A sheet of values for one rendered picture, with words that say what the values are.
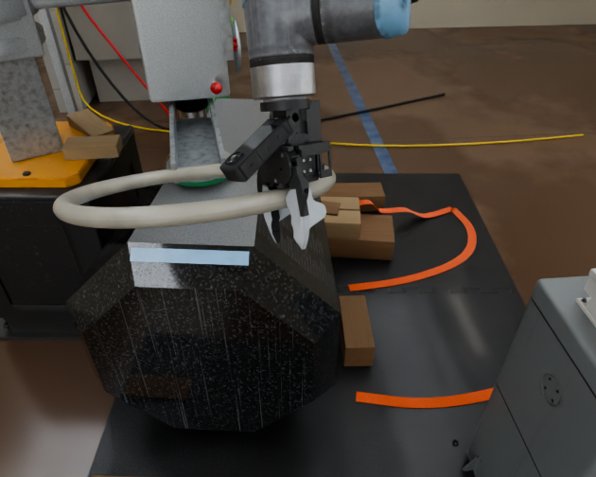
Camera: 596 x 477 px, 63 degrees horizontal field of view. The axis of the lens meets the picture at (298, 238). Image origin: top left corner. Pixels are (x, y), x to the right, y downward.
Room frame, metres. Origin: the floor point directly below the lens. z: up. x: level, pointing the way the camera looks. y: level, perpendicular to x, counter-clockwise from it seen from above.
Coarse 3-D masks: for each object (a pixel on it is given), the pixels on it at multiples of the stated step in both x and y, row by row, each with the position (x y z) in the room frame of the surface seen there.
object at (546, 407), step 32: (544, 288) 0.88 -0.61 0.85; (576, 288) 0.88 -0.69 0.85; (544, 320) 0.83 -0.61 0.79; (576, 320) 0.77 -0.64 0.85; (512, 352) 0.90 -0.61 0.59; (544, 352) 0.79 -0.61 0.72; (576, 352) 0.71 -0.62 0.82; (512, 384) 0.85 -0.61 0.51; (544, 384) 0.75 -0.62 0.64; (576, 384) 0.67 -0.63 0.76; (512, 416) 0.80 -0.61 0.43; (544, 416) 0.70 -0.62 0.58; (576, 416) 0.63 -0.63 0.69; (480, 448) 0.86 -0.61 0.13; (512, 448) 0.75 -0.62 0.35; (544, 448) 0.66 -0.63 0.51; (576, 448) 0.59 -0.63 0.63
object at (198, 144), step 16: (176, 128) 1.24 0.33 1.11; (192, 128) 1.23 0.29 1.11; (208, 128) 1.23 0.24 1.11; (176, 144) 1.11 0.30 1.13; (192, 144) 1.13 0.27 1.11; (208, 144) 1.13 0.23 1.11; (176, 160) 0.99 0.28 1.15; (192, 160) 1.04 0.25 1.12; (208, 160) 1.04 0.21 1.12; (224, 160) 0.97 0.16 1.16; (224, 176) 0.97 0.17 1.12
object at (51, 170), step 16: (64, 128) 1.94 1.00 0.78; (0, 144) 1.79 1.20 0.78; (0, 160) 1.66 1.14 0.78; (32, 160) 1.66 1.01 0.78; (48, 160) 1.66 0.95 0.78; (64, 160) 1.66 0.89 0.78; (80, 160) 1.66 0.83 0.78; (0, 176) 1.54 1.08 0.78; (16, 176) 1.54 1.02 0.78; (32, 176) 1.54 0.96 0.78; (48, 176) 1.54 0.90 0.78; (64, 176) 1.54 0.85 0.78; (80, 176) 1.57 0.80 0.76
